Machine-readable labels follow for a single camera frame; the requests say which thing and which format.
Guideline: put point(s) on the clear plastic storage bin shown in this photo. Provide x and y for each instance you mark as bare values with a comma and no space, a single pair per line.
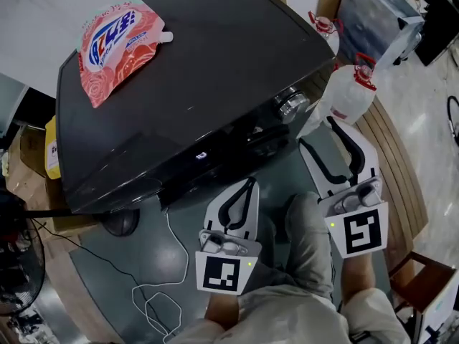
376,16

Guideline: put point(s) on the black standing fan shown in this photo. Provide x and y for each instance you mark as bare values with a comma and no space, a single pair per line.
120,222

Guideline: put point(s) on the silver metal control knob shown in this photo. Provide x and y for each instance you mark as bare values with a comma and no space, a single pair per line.
291,106

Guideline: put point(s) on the teal glass panel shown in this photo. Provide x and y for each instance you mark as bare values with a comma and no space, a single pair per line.
12,102

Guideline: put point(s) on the person's grey trousers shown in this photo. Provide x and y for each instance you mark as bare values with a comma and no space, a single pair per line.
308,242

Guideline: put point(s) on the person's left forearm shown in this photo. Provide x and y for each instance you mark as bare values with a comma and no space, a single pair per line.
222,310

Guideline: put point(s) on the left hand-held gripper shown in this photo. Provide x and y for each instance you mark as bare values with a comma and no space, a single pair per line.
218,272

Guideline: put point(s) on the wooden slatted platform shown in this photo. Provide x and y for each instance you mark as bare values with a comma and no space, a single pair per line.
398,177

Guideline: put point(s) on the white box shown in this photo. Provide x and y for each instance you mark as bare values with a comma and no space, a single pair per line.
444,310

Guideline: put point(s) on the clear water jug red cap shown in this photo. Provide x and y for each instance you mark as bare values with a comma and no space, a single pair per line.
330,31
312,122
348,95

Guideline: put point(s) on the silver suitcase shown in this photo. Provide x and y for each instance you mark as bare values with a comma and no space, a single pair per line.
409,48

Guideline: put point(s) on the black hoop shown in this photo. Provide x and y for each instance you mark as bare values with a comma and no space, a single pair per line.
449,115

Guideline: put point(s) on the black cabinet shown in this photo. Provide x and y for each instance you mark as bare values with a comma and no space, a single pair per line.
437,31

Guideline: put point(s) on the person's white shirt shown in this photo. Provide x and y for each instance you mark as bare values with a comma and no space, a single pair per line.
287,321

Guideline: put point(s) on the brown cardboard boxes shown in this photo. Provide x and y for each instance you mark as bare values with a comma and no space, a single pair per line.
28,177

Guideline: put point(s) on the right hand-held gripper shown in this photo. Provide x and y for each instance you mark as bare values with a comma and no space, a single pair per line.
362,231

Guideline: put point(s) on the person's right forearm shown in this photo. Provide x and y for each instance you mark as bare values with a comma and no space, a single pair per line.
358,278

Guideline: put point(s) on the pink detergent pouch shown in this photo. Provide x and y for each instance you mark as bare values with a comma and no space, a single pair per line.
114,52

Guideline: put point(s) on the yellow lidded black bin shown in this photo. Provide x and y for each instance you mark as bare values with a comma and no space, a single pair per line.
53,149

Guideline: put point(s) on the brown wooden stool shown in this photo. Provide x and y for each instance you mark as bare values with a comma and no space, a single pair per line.
426,281

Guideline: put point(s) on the black washing machine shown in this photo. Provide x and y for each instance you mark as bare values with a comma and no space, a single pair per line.
197,66

